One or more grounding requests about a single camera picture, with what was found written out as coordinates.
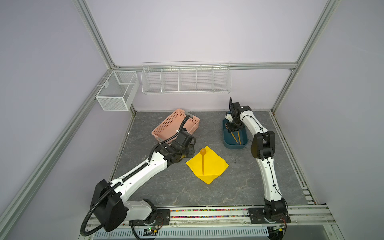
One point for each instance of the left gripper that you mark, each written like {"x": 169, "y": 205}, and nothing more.
{"x": 191, "y": 148}

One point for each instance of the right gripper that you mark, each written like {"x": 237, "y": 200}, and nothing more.
{"x": 231, "y": 129}

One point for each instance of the yellow plastic spoon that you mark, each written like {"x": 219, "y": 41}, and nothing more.
{"x": 203, "y": 153}

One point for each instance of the yellow paper napkin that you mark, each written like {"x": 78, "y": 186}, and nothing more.
{"x": 215, "y": 166}

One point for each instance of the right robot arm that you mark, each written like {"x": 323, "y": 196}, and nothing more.
{"x": 263, "y": 150}

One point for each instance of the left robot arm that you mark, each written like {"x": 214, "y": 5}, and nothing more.
{"x": 110, "y": 205}

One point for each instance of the yellow plastic knife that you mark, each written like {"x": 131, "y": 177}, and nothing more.
{"x": 240, "y": 142}

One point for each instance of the teal plastic tray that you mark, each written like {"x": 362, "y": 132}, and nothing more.
{"x": 229, "y": 141}

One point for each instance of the pink plastic basket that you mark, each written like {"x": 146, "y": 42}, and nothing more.
{"x": 171, "y": 125}

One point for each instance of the white wire wall rack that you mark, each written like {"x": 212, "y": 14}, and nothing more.
{"x": 187, "y": 77}

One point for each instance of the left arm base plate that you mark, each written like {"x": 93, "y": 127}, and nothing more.
{"x": 159, "y": 217}

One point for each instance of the white mesh wall box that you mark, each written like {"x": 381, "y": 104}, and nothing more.
{"x": 118, "y": 91}

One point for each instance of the white vented cable duct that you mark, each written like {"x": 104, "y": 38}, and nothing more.
{"x": 184, "y": 233}

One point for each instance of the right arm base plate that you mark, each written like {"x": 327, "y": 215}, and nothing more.
{"x": 261, "y": 216}

